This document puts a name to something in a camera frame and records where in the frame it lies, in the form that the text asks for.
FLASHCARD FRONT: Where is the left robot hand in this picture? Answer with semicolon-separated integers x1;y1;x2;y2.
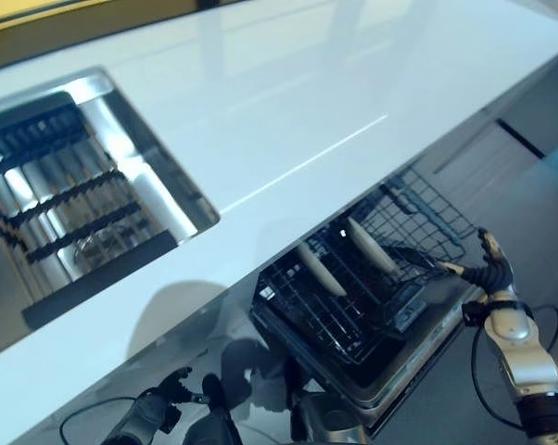
138;365;207;419

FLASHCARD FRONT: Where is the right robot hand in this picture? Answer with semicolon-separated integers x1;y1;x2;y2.
434;226;514;299

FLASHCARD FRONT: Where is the white round plate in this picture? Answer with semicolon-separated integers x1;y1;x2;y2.
296;242;349;299
347;216;399;275

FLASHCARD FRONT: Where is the dishwasher door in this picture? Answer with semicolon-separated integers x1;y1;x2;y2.
249;275;489;438

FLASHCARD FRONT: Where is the grey robot torso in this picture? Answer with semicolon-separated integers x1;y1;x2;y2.
290;392;371;445

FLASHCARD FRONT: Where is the black steel dish rack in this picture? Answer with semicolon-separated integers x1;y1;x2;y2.
0;91;179;331

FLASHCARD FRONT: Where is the stainless steel sink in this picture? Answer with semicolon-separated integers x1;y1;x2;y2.
0;67;222;331

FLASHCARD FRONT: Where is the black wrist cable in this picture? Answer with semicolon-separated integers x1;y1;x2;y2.
58;395;144;439
470;303;558;428

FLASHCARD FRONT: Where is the wire dishwasher rack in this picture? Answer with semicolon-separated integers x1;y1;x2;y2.
365;167;480;279
255;217;450;368

